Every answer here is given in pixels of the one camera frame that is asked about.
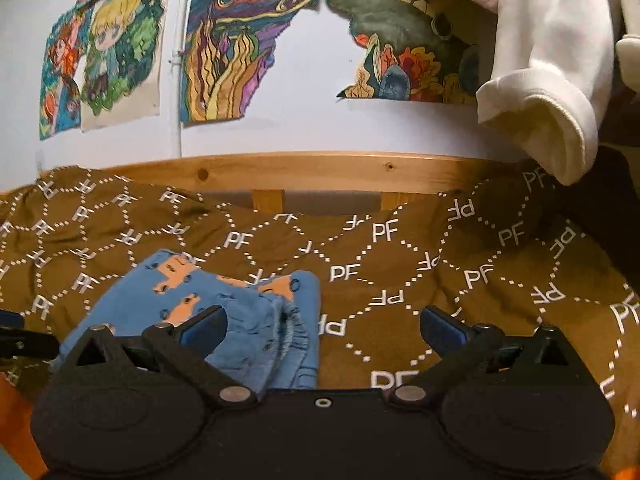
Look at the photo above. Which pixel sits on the wooden bed frame rail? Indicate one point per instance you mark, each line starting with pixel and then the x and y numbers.
pixel 310 172

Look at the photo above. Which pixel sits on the white sweatshirt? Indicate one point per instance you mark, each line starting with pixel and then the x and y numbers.
pixel 555 70

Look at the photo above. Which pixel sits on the mushroom landscape wall poster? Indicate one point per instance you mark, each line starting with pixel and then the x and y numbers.
pixel 400 35

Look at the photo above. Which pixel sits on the blond figure wall poster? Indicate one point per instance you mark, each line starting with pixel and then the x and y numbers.
pixel 125 45

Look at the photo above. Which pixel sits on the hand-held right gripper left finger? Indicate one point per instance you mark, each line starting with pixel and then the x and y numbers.
pixel 201 326

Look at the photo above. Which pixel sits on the swirly colourful wall poster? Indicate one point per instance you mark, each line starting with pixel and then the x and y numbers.
pixel 235 40

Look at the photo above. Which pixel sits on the brown printed blanket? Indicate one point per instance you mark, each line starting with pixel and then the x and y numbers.
pixel 450 270

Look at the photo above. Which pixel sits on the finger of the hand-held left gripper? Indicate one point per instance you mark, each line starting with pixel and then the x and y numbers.
pixel 30 344

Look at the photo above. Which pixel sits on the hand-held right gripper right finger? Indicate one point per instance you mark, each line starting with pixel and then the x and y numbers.
pixel 442 329

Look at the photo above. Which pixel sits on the blue pants with orange cars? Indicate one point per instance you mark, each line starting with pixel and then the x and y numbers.
pixel 250 310

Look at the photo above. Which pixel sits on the white wall pipe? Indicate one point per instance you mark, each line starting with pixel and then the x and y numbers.
pixel 176 60

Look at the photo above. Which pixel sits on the red-haired figure wall poster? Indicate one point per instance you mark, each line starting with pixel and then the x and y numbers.
pixel 60 85

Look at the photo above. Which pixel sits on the light blue orange cloth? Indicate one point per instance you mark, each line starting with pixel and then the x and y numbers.
pixel 20 425

